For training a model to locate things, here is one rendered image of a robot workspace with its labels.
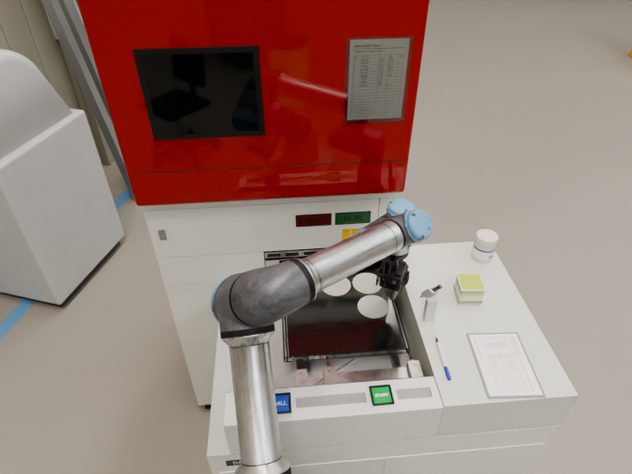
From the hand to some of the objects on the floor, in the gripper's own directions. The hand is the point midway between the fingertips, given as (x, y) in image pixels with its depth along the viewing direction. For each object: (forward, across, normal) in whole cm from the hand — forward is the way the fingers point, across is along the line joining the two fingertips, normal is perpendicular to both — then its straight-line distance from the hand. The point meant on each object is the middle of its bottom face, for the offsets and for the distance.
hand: (391, 293), depth 150 cm
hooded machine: (+97, -219, +31) cm, 242 cm away
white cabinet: (+98, -3, -12) cm, 98 cm away
